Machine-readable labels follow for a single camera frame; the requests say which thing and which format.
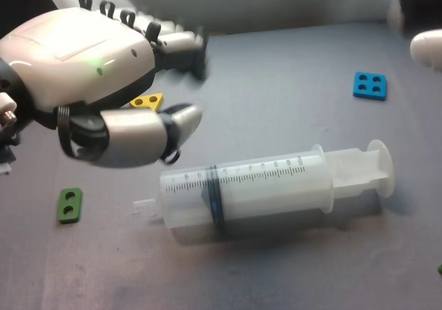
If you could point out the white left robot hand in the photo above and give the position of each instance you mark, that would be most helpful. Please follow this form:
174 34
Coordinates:
76 47

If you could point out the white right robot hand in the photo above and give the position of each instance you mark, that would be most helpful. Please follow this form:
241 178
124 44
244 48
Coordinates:
428 47

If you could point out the large clear plastic syringe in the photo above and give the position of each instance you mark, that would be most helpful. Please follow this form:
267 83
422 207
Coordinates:
276 192

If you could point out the blue square four-hole block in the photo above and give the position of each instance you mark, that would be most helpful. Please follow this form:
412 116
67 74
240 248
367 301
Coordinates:
369 85

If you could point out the yellow triangle three-hole block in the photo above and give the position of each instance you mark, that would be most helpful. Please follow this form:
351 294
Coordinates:
146 103

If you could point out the light grey cloth panel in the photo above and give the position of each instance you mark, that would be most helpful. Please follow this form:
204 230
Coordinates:
276 2

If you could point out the green two-hole block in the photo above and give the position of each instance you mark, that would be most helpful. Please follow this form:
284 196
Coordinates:
62 208

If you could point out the grey table cloth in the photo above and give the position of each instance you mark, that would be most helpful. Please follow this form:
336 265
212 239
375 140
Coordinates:
276 116

